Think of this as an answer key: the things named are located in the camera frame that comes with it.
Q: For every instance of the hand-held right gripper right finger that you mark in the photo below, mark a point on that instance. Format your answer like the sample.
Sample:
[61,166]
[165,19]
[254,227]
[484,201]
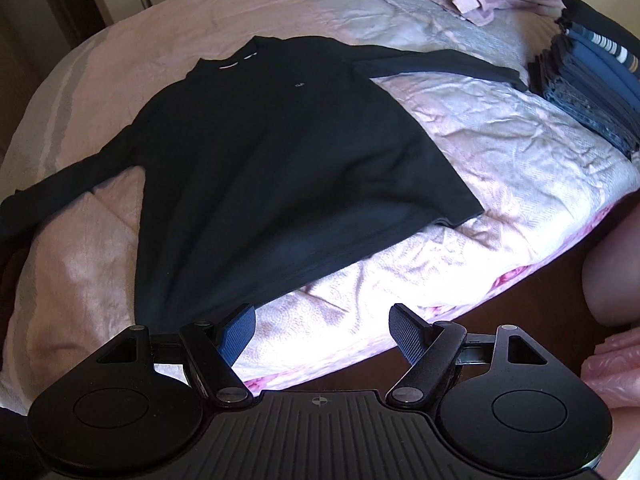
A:
[407,336]

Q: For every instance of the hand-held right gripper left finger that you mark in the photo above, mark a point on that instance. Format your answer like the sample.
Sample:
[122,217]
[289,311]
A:
[235,342]

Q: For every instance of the dark teal sweatshirt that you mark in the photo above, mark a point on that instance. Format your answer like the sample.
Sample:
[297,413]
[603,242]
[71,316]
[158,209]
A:
[280,160]

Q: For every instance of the stack of folded clothes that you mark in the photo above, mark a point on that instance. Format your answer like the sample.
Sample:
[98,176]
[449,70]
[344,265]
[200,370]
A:
[595,75]

